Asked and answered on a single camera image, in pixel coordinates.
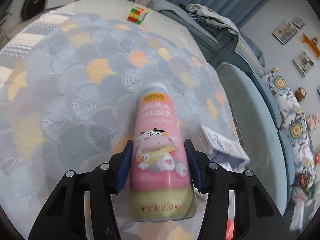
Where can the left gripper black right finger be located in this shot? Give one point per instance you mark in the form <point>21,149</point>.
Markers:
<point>256,215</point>

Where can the pink yogurt drink bottle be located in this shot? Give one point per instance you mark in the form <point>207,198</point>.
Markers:
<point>161,188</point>

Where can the small dark framed picture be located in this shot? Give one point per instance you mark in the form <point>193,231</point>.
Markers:
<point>298,22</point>

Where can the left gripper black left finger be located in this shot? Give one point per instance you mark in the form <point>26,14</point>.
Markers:
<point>63,214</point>

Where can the folded grey blanket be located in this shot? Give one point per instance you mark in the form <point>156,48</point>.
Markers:
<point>206,13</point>

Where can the pink plush toy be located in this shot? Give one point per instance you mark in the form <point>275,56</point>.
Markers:
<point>312,121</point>

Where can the grey scallop pattern tablecloth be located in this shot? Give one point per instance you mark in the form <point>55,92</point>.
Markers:
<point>71,99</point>

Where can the colourful puzzle cube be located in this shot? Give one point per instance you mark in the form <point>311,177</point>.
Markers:
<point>137,15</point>

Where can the teal blue sofa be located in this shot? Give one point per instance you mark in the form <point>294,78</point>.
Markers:
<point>254,107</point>

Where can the brown monkey plush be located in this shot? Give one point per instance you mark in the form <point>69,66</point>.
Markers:
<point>300,94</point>

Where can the black guitar bag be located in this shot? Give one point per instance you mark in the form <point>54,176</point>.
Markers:
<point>31,8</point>

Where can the blue white milk carton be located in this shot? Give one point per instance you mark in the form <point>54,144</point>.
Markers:
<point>221,150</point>

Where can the floral long cushion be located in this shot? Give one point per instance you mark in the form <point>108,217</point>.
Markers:
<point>293,121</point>

